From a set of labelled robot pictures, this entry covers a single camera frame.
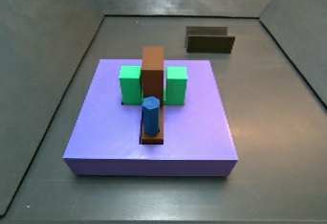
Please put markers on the purple board block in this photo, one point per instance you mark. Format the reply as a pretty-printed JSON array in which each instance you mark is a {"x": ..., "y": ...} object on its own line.
[{"x": 197, "y": 148}]

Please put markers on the blue hexagonal peg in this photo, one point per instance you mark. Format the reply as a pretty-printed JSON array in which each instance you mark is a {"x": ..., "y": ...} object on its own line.
[{"x": 151, "y": 115}]

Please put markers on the green right block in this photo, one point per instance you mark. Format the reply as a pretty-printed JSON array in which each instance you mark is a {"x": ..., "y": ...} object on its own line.
[{"x": 177, "y": 81}]

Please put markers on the green block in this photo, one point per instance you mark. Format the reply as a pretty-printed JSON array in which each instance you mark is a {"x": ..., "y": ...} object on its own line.
[
  {"x": 130, "y": 85},
  {"x": 177, "y": 81}
]

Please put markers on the brown L-shaped block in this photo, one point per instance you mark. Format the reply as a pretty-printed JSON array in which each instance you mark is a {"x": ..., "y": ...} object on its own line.
[{"x": 153, "y": 88}]

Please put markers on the green left block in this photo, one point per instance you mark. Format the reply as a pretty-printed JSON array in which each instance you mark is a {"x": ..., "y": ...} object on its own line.
[{"x": 130, "y": 85}]

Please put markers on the black U-shaped holder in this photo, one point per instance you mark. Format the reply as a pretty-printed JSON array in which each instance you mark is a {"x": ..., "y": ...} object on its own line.
[{"x": 209, "y": 40}]

